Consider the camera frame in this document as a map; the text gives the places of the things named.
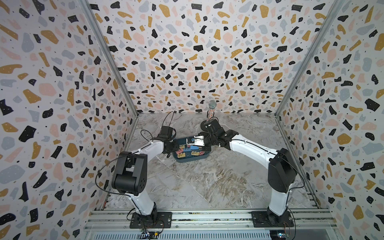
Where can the microphone on black stand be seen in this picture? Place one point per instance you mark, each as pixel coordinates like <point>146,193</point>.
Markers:
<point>211,110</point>

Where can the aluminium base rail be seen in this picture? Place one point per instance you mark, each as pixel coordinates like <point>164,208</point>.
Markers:
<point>221,224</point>

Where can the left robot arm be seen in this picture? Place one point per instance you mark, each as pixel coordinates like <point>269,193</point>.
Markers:
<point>131,174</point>

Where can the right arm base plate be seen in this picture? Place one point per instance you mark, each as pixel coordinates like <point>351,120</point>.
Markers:
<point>267,219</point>

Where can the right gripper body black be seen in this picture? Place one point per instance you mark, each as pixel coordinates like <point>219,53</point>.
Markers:
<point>209,141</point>

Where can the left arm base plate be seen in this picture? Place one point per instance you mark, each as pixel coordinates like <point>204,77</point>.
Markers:
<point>150,220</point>

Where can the teal plastic storage box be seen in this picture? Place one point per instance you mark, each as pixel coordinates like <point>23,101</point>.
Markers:
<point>184,154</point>

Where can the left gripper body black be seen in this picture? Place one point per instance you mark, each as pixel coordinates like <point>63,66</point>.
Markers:
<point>173,146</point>

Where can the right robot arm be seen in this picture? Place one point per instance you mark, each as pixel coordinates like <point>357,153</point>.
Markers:
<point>279,164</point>

